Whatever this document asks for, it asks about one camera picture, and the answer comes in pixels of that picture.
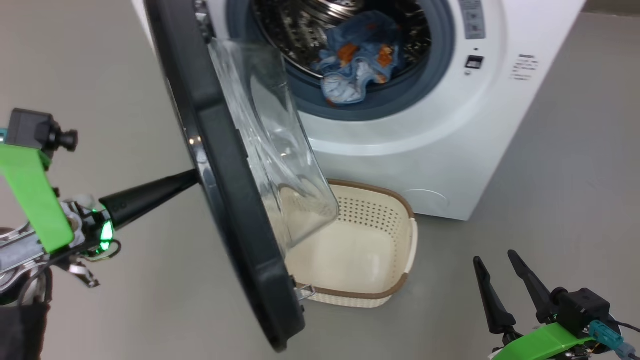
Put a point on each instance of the blue cartoon print garment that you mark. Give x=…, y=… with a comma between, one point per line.
x=360, y=55

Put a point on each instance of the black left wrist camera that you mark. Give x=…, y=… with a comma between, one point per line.
x=35, y=130

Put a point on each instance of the white washing machine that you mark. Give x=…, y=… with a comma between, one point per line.
x=450, y=140

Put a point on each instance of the round drain filter cover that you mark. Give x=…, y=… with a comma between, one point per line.
x=430, y=200

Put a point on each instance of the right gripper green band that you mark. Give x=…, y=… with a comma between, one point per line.
x=545, y=345

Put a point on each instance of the dark washing machine door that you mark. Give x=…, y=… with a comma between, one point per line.
x=225, y=175

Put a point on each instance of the grey warning label sticker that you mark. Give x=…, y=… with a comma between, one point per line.
x=472, y=17

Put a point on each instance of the cream perforated laundry basket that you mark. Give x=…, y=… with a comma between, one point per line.
x=370, y=250

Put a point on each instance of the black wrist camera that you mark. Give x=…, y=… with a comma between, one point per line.
x=582, y=310
x=35, y=130

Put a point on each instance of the black door latch slot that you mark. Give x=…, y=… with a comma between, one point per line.
x=474, y=62

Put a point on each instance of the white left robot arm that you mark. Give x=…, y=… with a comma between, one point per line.
x=22, y=325

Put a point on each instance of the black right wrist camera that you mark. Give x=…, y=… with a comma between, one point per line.
x=582, y=310

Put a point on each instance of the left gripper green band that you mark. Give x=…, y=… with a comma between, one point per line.
x=35, y=200

